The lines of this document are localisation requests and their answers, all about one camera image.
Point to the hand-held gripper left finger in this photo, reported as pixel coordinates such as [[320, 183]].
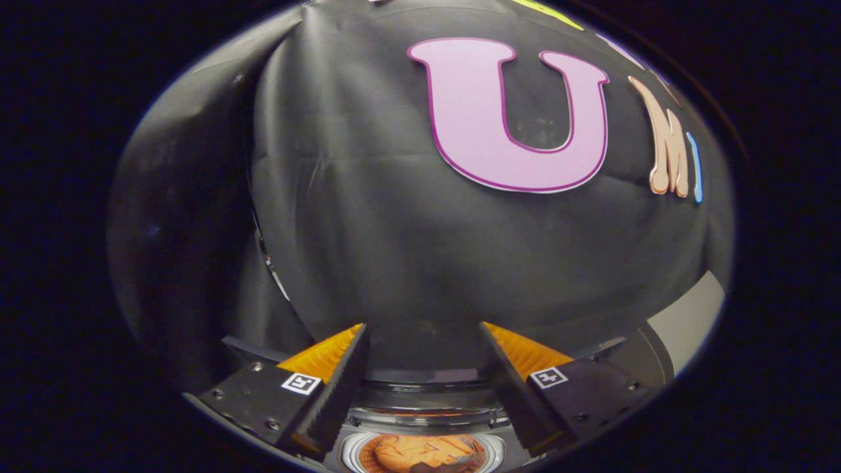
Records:
[[335, 394]]

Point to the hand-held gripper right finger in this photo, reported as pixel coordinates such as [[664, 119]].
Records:
[[512, 394]]

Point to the grey washing machine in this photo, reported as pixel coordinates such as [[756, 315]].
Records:
[[427, 402]]

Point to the yellow shirt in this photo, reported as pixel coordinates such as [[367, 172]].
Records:
[[407, 453]]

